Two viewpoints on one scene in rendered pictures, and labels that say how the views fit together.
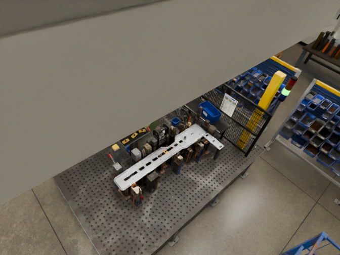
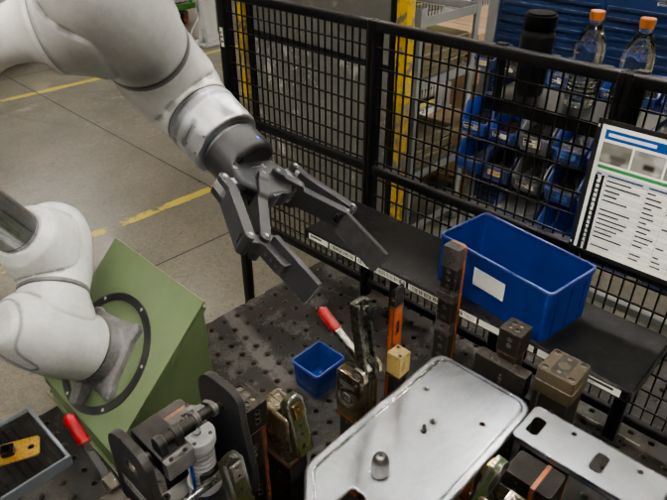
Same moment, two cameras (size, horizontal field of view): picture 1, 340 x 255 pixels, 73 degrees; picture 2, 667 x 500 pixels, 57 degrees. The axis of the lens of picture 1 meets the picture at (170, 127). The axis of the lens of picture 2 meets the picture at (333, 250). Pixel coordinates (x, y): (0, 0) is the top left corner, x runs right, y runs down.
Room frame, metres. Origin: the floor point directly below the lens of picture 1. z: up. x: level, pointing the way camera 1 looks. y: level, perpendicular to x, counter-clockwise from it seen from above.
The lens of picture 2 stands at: (1.24, -0.17, 1.89)
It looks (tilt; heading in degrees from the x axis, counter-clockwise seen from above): 33 degrees down; 3
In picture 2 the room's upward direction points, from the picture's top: straight up
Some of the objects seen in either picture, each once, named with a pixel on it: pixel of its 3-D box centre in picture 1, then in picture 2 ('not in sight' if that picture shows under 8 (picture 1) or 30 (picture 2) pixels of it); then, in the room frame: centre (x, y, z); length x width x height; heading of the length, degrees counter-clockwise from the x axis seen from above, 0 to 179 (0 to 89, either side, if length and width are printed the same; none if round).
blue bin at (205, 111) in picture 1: (209, 112); (511, 273); (2.41, -0.51, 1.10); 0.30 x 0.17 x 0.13; 41
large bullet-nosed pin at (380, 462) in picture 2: not in sight; (380, 466); (1.92, -0.22, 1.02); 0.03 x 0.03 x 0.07
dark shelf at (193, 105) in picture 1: (202, 111); (464, 281); (2.48, -0.43, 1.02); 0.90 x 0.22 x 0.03; 50
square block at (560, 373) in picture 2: (209, 136); (547, 429); (2.14, -0.57, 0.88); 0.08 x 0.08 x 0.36; 50
